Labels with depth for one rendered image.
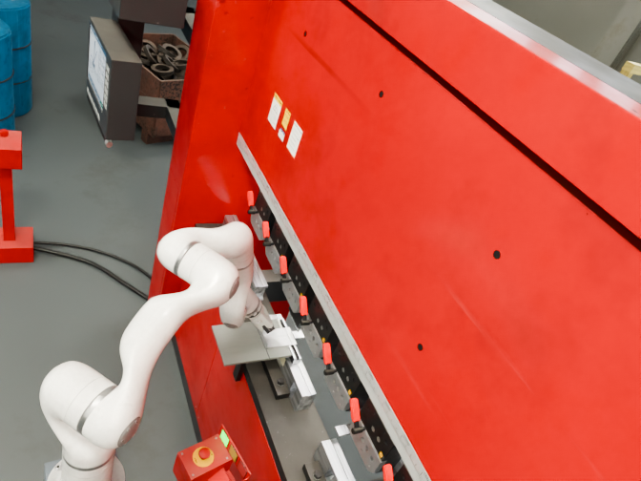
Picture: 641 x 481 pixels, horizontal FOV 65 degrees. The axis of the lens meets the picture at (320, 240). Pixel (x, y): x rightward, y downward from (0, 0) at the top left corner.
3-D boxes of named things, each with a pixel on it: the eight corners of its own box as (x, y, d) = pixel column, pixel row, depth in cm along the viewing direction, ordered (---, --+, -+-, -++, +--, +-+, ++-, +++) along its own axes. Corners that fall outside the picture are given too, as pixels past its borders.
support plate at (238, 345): (211, 327, 189) (212, 325, 189) (275, 320, 202) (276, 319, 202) (223, 366, 178) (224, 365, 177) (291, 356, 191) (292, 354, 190)
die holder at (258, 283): (220, 229, 255) (224, 214, 249) (232, 229, 258) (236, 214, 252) (250, 302, 222) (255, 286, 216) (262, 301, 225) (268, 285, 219)
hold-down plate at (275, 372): (251, 337, 207) (253, 332, 205) (263, 335, 209) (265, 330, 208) (275, 400, 187) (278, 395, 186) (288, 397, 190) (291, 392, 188)
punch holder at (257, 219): (249, 219, 217) (258, 188, 208) (267, 219, 221) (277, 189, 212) (259, 242, 207) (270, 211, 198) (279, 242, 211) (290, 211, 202)
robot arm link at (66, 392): (89, 481, 117) (93, 425, 104) (30, 436, 121) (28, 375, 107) (127, 443, 127) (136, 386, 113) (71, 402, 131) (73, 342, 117)
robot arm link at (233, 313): (242, 293, 141) (243, 334, 167) (257, 245, 150) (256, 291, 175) (211, 286, 141) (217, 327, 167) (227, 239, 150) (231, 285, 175)
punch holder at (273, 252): (263, 251, 204) (274, 219, 195) (282, 250, 208) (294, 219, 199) (276, 277, 194) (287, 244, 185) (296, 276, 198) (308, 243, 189)
